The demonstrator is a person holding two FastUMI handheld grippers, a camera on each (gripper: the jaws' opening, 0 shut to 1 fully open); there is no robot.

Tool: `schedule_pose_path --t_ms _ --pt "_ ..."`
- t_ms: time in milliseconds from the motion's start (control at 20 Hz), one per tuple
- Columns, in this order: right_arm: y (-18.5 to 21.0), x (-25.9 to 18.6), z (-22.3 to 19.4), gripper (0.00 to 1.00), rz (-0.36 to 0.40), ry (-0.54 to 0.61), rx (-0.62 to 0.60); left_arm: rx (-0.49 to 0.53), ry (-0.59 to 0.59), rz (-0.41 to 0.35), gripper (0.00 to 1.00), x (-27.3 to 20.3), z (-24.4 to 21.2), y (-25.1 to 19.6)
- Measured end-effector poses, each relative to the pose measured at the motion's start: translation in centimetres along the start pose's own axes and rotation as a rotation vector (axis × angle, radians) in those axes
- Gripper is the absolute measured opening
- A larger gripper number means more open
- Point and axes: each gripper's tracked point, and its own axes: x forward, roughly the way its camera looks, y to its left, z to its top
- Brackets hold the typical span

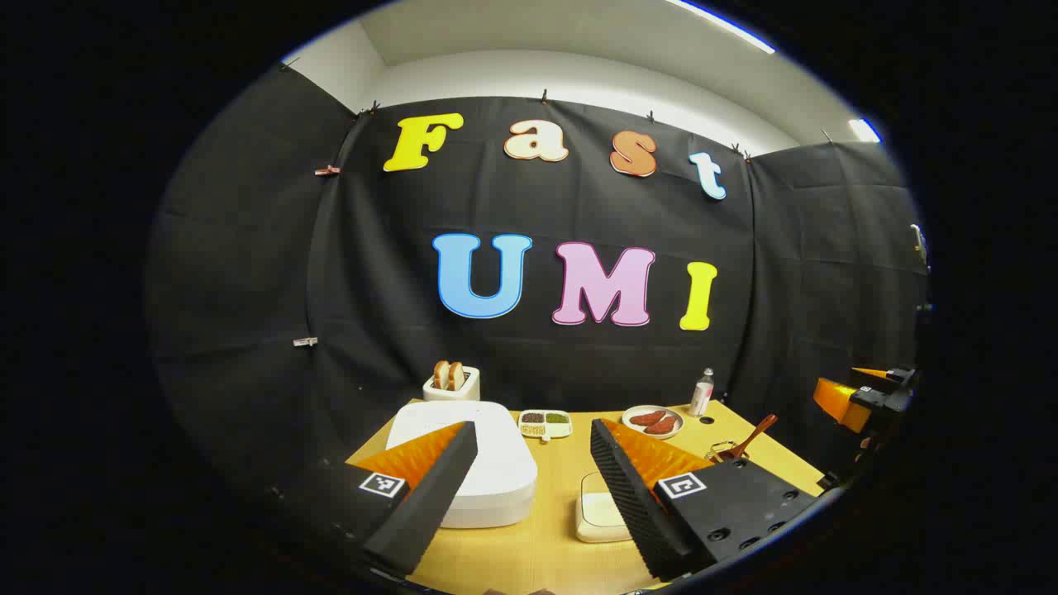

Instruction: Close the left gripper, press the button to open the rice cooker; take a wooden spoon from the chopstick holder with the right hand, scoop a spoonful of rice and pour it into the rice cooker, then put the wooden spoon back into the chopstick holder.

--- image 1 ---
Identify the wooden spoon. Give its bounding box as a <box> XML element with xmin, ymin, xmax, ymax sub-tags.
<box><xmin>715</xmin><ymin>414</ymin><xmax>779</xmax><ymax>462</ymax></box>

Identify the white divided grain dish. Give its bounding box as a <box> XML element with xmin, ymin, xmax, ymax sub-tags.
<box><xmin>518</xmin><ymin>409</ymin><xmax>573</xmax><ymax>443</ymax></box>

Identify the white round plate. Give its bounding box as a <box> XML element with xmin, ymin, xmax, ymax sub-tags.
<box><xmin>622</xmin><ymin>405</ymin><xmax>684</xmax><ymax>440</ymax></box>

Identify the white toaster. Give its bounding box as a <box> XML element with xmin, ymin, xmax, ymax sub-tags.
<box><xmin>422</xmin><ymin>366</ymin><xmax>481</xmax><ymax>402</ymax></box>

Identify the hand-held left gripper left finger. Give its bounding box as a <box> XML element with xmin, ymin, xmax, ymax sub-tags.
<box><xmin>273</xmin><ymin>420</ymin><xmax>479</xmax><ymax>578</ymax></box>

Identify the small clear bottle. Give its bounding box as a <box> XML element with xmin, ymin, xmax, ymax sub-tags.
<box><xmin>689</xmin><ymin>368</ymin><xmax>715</xmax><ymax>417</ymax></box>

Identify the black backdrop cloth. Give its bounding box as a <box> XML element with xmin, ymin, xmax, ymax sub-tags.
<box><xmin>145</xmin><ymin>62</ymin><xmax>931</xmax><ymax>497</ymax></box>

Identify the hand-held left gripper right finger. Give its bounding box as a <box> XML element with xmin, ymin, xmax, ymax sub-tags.
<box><xmin>589</xmin><ymin>417</ymin><xmax>823</xmax><ymax>582</ymax></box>

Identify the white rice cooker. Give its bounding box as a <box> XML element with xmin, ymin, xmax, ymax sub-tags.
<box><xmin>386</xmin><ymin>401</ymin><xmax>539</xmax><ymax>530</ymax></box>

